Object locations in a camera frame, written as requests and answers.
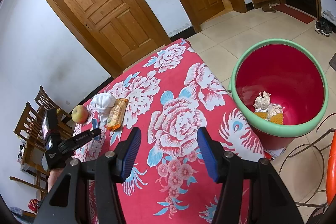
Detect white cloth sock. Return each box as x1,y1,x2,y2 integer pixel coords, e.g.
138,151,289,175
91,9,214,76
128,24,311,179
92,93,116,123

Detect yellow foam fruit net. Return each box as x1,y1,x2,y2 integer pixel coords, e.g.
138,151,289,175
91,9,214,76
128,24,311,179
254,112,284,125

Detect person's right hand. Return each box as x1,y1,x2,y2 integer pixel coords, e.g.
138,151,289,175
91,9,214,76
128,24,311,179
47,168,63,191

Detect wooden chair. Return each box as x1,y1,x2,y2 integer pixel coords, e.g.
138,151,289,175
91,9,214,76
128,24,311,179
14,102,45,152
34,85,71,123

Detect yellow-red apple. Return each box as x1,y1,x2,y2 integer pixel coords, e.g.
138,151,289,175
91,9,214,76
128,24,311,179
71,105,89,124

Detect yellow snack wrapper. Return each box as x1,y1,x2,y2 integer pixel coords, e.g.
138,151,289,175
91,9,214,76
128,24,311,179
106,98,129,131

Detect orange plastic stool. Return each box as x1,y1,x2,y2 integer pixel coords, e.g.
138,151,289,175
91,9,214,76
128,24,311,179
326,135,336,205

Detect crumpled paper in bin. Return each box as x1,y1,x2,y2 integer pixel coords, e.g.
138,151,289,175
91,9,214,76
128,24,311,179
253,91,283,114

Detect red bin with green rim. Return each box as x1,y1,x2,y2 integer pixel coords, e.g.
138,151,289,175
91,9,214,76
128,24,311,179
230,39,329,150

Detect red floral tablecloth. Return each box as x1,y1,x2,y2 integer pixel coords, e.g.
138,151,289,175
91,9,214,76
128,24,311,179
74,39,264,223

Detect closed wooden door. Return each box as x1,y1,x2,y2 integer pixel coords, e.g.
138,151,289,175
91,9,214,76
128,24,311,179
46,0,171,78

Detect black shoes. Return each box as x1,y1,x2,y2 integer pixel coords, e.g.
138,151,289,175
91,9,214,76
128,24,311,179
315,20,333,37

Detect red door mat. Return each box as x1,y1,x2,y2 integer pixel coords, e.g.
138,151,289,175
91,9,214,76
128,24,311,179
273,4,314,24

